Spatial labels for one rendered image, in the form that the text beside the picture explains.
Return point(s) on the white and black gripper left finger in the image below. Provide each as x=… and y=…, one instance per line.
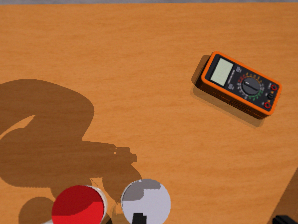
x=138, y=218

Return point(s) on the orange digital multimeter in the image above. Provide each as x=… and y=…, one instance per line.
x=239, y=85

